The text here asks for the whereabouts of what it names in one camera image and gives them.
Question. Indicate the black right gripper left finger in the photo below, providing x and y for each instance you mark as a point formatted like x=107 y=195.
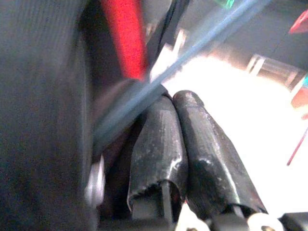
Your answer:
x=158 y=144

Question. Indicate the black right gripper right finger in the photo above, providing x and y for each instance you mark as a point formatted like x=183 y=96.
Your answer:
x=211 y=163

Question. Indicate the black plastic hanger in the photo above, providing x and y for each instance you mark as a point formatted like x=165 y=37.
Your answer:
x=168 y=75

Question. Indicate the navy jersey red stripe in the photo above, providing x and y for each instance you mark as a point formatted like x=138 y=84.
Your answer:
x=36 y=96

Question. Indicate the red plastic hanger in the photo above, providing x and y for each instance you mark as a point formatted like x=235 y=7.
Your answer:
x=292 y=156
x=300 y=22

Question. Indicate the green plastic hanger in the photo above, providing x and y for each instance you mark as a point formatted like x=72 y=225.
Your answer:
x=226 y=3

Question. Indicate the red bin teal bag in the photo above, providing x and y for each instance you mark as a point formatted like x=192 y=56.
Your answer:
x=300 y=101

